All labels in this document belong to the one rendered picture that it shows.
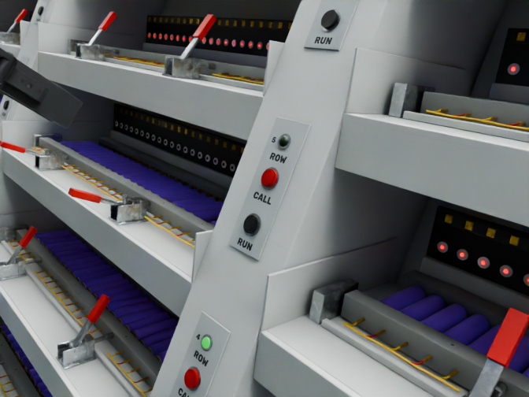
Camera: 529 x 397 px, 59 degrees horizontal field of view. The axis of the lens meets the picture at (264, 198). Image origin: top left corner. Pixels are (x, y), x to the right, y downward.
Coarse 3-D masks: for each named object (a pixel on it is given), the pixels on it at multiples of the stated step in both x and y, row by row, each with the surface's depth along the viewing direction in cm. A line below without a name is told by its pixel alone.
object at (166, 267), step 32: (32, 128) 88; (64, 128) 92; (96, 128) 96; (32, 160) 80; (32, 192) 76; (64, 192) 66; (96, 192) 68; (96, 224) 59; (128, 224) 57; (128, 256) 53; (160, 256) 49; (192, 256) 50; (160, 288) 49
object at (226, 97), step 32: (64, 32) 87; (96, 32) 91; (160, 32) 91; (192, 32) 84; (224, 32) 77; (256, 32) 72; (288, 32) 67; (64, 64) 77; (96, 64) 68; (128, 64) 72; (160, 64) 70; (192, 64) 57; (224, 64) 59; (256, 64) 72; (128, 96) 62; (160, 96) 57; (192, 96) 52; (224, 96) 48; (256, 96) 45; (224, 128) 49
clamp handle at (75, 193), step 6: (72, 192) 52; (78, 192) 53; (84, 192) 53; (84, 198) 53; (90, 198) 54; (96, 198) 54; (102, 198) 55; (126, 198) 57; (114, 204) 56; (120, 204) 57; (126, 204) 57
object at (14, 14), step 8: (0, 0) 138; (8, 0) 140; (16, 0) 141; (24, 0) 143; (32, 0) 144; (0, 8) 139; (8, 8) 140; (16, 8) 142; (24, 8) 143; (32, 8) 145; (0, 16) 140; (8, 16) 141; (16, 16) 142; (24, 16) 144
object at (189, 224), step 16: (48, 144) 84; (80, 160) 75; (80, 176) 71; (96, 176) 71; (112, 176) 68; (128, 192) 64; (144, 192) 62; (160, 208) 58; (176, 208) 58; (176, 224) 56; (192, 224) 53; (208, 224) 53; (192, 240) 52
